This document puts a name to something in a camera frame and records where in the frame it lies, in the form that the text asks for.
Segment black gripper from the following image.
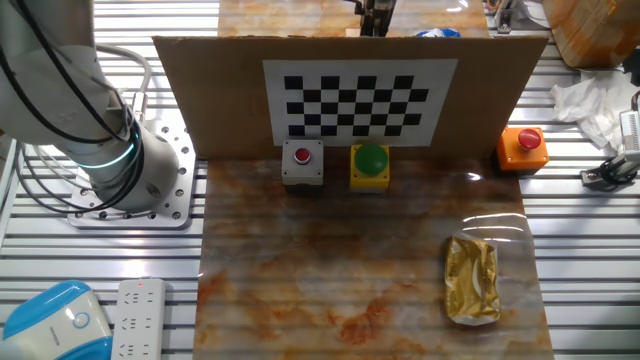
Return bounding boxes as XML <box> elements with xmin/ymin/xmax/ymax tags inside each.
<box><xmin>359</xmin><ymin>0</ymin><xmax>399</xmax><ymax>38</ymax></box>

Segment blue tissue pack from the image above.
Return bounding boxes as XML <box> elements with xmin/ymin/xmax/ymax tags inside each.
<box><xmin>415</xmin><ymin>27</ymin><xmax>462</xmax><ymax>39</ymax></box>

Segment checkerboard calibration sheet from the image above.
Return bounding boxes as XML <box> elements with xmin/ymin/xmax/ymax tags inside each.
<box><xmin>262</xmin><ymin>58</ymin><xmax>460</xmax><ymax>148</ymax></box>

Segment yellow box green mushroom button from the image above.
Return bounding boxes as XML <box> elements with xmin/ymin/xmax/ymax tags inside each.
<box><xmin>348</xmin><ymin>143</ymin><xmax>391</xmax><ymax>194</ymax></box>

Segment grey box red push button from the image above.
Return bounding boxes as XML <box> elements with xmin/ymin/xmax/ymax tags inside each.
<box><xmin>280</xmin><ymin>138</ymin><xmax>325</xmax><ymax>196</ymax></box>

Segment orange box red emergency button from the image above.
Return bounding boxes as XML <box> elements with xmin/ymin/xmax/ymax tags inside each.
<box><xmin>494</xmin><ymin>126</ymin><xmax>550</xmax><ymax>175</ymax></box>

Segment crumpled white tissue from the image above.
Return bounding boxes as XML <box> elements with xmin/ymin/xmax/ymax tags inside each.
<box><xmin>549</xmin><ymin>68</ymin><xmax>640</xmax><ymax>151</ymax></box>

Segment marble pattern table mat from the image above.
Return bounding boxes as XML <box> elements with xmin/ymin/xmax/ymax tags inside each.
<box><xmin>192</xmin><ymin>0</ymin><xmax>555</xmax><ymax>360</ymax></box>

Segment gold foil packet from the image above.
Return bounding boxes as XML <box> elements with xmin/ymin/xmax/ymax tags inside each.
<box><xmin>443</xmin><ymin>234</ymin><xmax>502</xmax><ymax>327</ymax></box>

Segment white power strip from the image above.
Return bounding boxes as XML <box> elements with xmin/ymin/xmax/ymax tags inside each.
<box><xmin>110</xmin><ymin>277</ymin><xmax>167</xmax><ymax>360</ymax></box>

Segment blue and white device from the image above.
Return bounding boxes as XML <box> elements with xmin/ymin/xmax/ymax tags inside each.
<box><xmin>0</xmin><ymin>279</ymin><xmax>114</xmax><ymax>360</ymax></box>

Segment upright metal bracket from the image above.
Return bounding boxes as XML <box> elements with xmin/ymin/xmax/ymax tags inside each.
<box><xmin>492</xmin><ymin>0</ymin><xmax>519</xmax><ymax>35</ymax></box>

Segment brown cardboard wall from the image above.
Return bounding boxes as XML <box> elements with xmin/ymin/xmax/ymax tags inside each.
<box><xmin>152</xmin><ymin>34</ymin><xmax>550</xmax><ymax>161</ymax></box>

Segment thick grey robot cable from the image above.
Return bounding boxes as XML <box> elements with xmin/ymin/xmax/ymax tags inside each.
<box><xmin>94</xmin><ymin>43</ymin><xmax>154</xmax><ymax>124</ymax></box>

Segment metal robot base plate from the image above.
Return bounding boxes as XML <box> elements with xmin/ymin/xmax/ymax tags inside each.
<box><xmin>67</xmin><ymin>119</ymin><xmax>197</xmax><ymax>231</ymax></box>

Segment metal camera mount clamp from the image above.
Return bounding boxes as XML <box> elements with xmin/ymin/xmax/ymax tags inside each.
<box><xmin>579</xmin><ymin>151</ymin><xmax>640</xmax><ymax>192</ymax></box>

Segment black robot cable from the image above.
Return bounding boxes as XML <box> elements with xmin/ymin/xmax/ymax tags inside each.
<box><xmin>0</xmin><ymin>0</ymin><xmax>146</xmax><ymax>216</ymax></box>

